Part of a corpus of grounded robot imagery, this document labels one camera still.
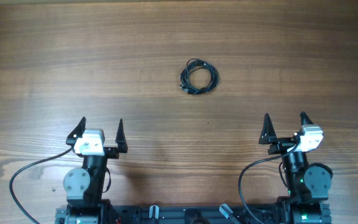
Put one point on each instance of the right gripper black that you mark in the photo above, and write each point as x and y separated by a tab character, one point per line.
282	146

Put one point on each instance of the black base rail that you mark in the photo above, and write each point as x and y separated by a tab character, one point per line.
265	213

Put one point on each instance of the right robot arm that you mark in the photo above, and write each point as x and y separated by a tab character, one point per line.
307	184

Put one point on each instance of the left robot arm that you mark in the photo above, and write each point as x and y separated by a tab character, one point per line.
85	185

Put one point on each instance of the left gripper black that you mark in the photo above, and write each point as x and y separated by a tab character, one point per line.
112	152

